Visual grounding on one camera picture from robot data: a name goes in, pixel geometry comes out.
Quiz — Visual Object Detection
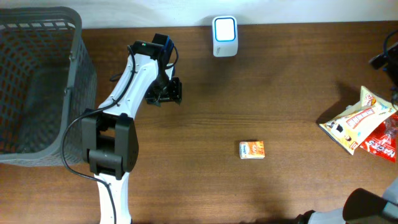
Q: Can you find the cream noodle packet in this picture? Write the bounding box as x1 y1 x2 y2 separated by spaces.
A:
319 86 397 155

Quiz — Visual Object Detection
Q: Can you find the red snack bag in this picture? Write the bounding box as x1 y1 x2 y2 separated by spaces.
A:
360 114 397 163

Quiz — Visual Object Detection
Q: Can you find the orange tissue pack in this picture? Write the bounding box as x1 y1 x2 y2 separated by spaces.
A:
239 141 266 159

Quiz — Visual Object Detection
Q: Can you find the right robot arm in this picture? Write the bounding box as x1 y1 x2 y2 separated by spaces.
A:
290 38 397 224

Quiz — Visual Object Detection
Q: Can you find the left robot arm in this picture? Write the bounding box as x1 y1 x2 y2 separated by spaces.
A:
81 34 182 223

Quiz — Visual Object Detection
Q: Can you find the white barcode scanner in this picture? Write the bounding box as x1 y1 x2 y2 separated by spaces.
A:
211 16 239 57

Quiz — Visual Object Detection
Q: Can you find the grey plastic mesh basket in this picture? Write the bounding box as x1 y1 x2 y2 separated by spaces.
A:
1 7 97 167

